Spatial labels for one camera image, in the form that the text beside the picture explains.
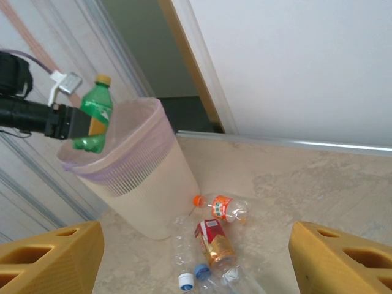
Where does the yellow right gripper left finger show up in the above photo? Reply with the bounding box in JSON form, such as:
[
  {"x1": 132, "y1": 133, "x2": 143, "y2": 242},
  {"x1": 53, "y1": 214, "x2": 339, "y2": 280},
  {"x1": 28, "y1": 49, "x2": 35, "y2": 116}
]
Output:
[{"x1": 0, "y1": 220, "x2": 105, "y2": 294}]

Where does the red gold label bottle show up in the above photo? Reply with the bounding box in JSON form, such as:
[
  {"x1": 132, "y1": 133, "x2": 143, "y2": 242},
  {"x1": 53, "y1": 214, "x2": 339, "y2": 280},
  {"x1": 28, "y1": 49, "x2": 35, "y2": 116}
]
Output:
[{"x1": 195, "y1": 218, "x2": 238, "y2": 271}]

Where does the green bottle yellow cap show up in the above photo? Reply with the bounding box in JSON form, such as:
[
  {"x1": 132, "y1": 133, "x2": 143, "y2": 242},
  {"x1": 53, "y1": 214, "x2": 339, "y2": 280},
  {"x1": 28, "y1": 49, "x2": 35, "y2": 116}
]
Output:
[{"x1": 72, "y1": 74, "x2": 114, "y2": 153}]

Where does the cream ribbed waste bin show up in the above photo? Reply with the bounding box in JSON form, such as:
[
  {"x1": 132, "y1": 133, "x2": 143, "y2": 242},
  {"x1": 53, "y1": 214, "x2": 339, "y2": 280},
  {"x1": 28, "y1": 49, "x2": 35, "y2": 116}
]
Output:
[{"x1": 56, "y1": 97, "x2": 202, "y2": 241}]

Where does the pink translucent bin liner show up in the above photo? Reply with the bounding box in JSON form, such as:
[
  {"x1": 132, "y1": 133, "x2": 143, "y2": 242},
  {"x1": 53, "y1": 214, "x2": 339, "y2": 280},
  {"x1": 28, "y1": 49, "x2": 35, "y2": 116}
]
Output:
[{"x1": 56, "y1": 97, "x2": 177, "y2": 198}]

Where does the clear crushed plastic bottle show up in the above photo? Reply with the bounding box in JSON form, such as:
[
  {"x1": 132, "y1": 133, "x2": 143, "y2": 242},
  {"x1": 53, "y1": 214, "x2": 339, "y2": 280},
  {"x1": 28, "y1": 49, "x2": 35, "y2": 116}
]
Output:
[{"x1": 171, "y1": 215, "x2": 200, "y2": 291}]

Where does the orange cap orange label bottle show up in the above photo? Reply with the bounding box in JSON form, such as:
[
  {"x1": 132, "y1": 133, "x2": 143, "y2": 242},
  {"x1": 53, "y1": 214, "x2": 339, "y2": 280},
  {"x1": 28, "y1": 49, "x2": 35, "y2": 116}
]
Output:
[{"x1": 192, "y1": 192, "x2": 251, "y2": 226}]

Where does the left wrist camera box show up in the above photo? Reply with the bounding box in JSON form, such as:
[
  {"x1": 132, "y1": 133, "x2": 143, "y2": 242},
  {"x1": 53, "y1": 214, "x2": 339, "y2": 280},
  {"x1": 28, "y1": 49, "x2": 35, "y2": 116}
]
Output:
[{"x1": 48, "y1": 71, "x2": 83, "y2": 107}]

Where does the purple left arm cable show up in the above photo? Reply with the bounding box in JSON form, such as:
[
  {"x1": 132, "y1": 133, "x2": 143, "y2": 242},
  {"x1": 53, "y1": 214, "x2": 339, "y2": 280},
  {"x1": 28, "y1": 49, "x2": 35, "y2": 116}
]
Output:
[{"x1": 6, "y1": 50, "x2": 58, "y2": 76}]

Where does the blue cap colourful label bottle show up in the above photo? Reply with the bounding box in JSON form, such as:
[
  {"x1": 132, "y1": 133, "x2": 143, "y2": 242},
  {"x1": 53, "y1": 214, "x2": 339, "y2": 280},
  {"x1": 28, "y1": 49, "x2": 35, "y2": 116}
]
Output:
[{"x1": 194, "y1": 262, "x2": 227, "y2": 294}]

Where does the wooden door frame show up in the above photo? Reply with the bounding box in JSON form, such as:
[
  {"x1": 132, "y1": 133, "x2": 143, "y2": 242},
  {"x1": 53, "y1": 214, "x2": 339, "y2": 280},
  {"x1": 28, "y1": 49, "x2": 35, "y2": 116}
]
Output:
[{"x1": 157, "y1": 0, "x2": 227, "y2": 134}]

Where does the clear bottle white cap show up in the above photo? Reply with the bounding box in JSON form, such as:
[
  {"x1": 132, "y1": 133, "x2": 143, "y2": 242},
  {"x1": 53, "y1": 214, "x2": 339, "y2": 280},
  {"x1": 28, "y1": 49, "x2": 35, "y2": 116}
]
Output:
[{"x1": 219, "y1": 265, "x2": 267, "y2": 294}]

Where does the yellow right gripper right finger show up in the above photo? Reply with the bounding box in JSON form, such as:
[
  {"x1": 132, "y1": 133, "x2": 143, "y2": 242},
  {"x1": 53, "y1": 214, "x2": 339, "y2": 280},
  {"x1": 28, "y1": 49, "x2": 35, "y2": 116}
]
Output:
[{"x1": 288, "y1": 220, "x2": 392, "y2": 294}]

